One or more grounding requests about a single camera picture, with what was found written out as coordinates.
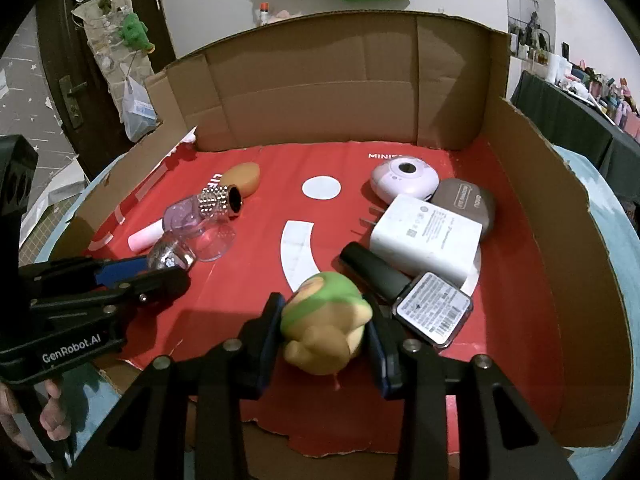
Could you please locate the metal door handle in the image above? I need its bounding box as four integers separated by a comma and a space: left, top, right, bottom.
57, 75, 88, 128

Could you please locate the purple bottle with pink cap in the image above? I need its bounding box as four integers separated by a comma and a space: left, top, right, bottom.
128, 195, 221, 253

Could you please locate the white flat board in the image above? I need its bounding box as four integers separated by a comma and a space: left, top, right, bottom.
20, 150, 91, 251

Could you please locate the orange round disc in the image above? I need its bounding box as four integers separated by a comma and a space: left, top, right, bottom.
219, 161, 262, 196

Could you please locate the row of cosmetics bottles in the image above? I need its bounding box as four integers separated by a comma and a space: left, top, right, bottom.
515, 40, 640, 138

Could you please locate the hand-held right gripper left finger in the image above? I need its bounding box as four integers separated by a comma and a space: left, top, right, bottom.
75, 291, 287, 480

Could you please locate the green and yellow toy figure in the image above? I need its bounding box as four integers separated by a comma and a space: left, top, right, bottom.
279, 271, 373, 376

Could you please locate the black nail polish bottle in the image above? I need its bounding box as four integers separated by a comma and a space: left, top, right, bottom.
339, 241, 474, 349

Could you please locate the beige hanging organizer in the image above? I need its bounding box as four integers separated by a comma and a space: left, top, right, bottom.
72, 0, 161, 121

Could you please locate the clear glass cup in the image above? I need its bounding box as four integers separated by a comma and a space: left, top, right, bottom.
192, 210, 237, 262

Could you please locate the dark wooden door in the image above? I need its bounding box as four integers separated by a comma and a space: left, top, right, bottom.
35, 0, 178, 176

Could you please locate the table with black cloth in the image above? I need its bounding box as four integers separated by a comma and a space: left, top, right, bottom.
510, 70, 640, 201

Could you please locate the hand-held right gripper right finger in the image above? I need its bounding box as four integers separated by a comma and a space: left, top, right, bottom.
362, 307, 579, 480

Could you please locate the cardboard box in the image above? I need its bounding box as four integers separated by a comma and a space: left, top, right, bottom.
37, 9, 635, 480

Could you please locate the glitter bottle with brown cap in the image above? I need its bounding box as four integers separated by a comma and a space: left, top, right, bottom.
147, 237, 197, 273

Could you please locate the wall mirror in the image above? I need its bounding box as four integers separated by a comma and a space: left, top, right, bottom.
502, 0, 556, 58

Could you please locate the white plastic bag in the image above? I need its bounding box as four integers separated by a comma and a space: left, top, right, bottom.
121, 76, 162, 143

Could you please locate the red printed paper liner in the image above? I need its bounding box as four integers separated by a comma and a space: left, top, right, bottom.
87, 137, 566, 458

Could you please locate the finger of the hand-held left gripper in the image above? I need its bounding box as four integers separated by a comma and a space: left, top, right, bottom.
29, 266, 193, 322
19, 255, 152, 307

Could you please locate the person's left hand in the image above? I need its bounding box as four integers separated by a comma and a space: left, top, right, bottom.
0, 379, 72, 453

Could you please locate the white charger plug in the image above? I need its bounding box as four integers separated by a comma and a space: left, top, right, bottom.
352, 194, 483, 288

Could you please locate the silver studded cylinder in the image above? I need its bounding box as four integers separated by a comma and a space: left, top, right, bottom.
199, 185, 245, 217

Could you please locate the green plush toy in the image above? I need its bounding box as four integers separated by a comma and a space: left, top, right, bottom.
121, 12, 156, 53

